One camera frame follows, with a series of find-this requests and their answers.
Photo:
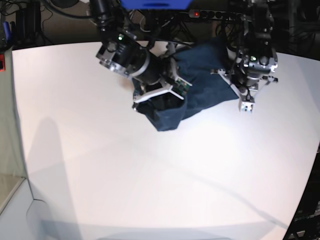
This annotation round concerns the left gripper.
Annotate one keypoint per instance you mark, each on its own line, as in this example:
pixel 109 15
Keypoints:
pixel 252 58

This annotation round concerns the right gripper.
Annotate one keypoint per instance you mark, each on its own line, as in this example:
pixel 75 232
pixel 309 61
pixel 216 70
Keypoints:
pixel 122 55

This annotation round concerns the dark blue t-shirt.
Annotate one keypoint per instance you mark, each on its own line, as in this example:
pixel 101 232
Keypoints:
pixel 165 112

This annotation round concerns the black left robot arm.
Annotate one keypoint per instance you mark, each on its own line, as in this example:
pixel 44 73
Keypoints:
pixel 256 15

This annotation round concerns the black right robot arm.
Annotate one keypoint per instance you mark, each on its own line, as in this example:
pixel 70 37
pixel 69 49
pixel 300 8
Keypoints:
pixel 155 87

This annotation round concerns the black power strip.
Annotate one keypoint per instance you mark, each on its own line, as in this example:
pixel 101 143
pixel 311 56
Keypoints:
pixel 214 15

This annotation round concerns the blue plastic box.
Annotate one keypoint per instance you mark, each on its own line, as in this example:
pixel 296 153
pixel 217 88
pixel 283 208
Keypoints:
pixel 155 4

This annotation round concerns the red black device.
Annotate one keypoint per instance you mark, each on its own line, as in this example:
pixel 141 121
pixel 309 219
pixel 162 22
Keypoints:
pixel 2 63

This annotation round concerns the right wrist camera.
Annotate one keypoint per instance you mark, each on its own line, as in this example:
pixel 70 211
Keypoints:
pixel 181 87

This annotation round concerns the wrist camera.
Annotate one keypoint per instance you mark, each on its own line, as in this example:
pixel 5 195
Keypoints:
pixel 246 105
pixel 181 87

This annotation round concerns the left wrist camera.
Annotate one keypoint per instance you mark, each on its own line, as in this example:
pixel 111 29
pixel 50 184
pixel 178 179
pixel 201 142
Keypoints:
pixel 246 105

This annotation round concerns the blue handled tool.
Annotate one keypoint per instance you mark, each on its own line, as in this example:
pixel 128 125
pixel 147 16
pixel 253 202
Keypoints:
pixel 7 31

